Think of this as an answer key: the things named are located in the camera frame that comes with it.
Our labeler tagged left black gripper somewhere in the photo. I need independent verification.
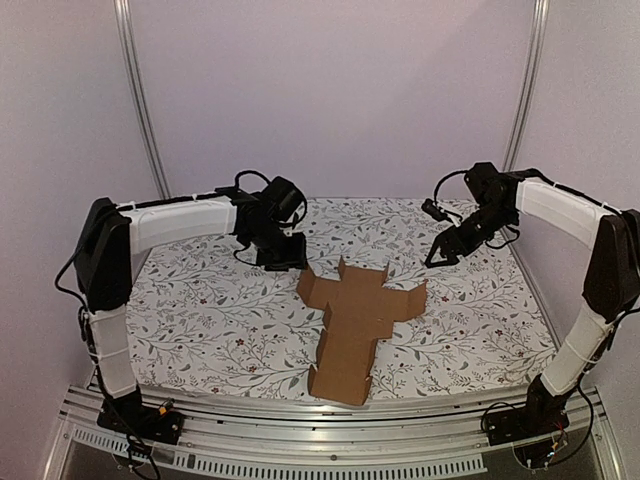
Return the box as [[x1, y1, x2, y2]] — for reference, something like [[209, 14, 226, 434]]
[[246, 223, 309, 272]]

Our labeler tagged brown cardboard box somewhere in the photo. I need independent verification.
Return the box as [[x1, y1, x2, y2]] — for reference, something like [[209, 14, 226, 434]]
[[296, 259, 427, 406]]

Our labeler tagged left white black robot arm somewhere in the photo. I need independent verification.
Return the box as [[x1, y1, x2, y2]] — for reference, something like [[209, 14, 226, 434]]
[[54, 171, 308, 434]]

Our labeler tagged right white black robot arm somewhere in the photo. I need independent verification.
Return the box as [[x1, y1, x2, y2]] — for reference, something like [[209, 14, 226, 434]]
[[422, 162, 639, 436]]

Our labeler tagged floral patterned table mat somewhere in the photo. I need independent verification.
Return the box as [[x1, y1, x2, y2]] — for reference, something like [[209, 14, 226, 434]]
[[126, 199, 556, 404]]

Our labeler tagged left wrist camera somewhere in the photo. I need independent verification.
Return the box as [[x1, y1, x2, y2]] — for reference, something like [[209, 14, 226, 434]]
[[279, 198, 308, 229]]

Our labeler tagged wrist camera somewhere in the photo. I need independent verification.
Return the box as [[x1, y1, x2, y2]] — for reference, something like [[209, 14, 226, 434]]
[[421, 198, 463, 225], [279, 198, 308, 229]]

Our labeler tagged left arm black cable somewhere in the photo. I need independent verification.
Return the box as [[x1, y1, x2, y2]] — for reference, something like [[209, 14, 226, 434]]
[[232, 169, 274, 201]]

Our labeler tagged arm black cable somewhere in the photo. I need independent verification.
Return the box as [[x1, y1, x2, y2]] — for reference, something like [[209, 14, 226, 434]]
[[432, 168, 474, 211], [232, 169, 274, 201]]

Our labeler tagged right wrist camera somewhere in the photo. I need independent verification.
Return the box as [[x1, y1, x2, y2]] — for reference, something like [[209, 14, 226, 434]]
[[421, 198, 463, 225]]

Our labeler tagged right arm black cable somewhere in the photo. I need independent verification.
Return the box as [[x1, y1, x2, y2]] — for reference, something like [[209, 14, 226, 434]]
[[432, 168, 474, 211]]

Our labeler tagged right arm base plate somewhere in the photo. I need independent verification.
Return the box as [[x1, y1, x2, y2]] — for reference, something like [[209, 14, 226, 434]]
[[480, 402, 570, 446]]

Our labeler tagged front aluminium rail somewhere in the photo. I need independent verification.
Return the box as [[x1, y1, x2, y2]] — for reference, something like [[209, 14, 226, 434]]
[[45, 386, 626, 479]]

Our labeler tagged right aluminium frame post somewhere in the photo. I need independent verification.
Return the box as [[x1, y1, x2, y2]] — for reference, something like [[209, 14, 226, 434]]
[[502, 0, 550, 171]]

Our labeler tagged aluminium frame post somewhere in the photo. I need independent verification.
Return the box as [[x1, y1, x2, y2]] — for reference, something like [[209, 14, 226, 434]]
[[502, 0, 550, 171], [113, 0, 171, 200]]

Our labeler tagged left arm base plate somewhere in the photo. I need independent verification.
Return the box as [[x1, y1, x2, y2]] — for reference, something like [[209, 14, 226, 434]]
[[97, 400, 185, 445]]

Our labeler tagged left aluminium frame post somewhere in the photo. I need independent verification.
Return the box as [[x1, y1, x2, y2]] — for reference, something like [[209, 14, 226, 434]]
[[113, 0, 171, 200]]

